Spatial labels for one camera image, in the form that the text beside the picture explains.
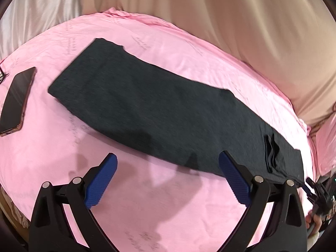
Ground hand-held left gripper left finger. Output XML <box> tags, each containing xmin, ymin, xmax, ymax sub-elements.
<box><xmin>29</xmin><ymin>153</ymin><xmax>118</xmax><ymax>252</ymax></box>

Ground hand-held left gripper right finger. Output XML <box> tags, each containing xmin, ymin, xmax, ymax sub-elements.
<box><xmin>219</xmin><ymin>151</ymin><xmax>307</xmax><ymax>252</ymax></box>

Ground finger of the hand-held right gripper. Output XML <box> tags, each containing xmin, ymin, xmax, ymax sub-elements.
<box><xmin>304</xmin><ymin>178</ymin><xmax>317</xmax><ymax>193</ymax></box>

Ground dark grey pants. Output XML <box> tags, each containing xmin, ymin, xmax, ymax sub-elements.
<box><xmin>48</xmin><ymin>38</ymin><xmax>306</xmax><ymax>185</ymax></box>

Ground person's right hand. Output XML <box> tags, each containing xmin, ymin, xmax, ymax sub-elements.
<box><xmin>305</xmin><ymin>209</ymin><xmax>324</xmax><ymax>233</ymax></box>

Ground pink bed sheet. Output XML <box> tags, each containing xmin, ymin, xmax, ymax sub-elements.
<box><xmin>0</xmin><ymin>8</ymin><xmax>315</xmax><ymax>252</ymax></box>

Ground black smartphone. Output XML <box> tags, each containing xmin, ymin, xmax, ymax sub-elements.
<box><xmin>0</xmin><ymin>67</ymin><xmax>37</xmax><ymax>137</ymax></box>

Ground beige curtain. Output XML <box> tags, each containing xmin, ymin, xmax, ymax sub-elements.
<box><xmin>79</xmin><ymin>0</ymin><xmax>336</xmax><ymax>134</ymax></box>

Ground white satin cloth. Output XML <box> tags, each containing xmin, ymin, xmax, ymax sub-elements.
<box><xmin>0</xmin><ymin>0</ymin><xmax>87</xmax><ymax>59</ymax></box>

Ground black cable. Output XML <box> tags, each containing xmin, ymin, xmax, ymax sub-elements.
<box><xmin>0</xmin><ymin>60</ymin><xmax>11</xmax><ymax>85</ymax></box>

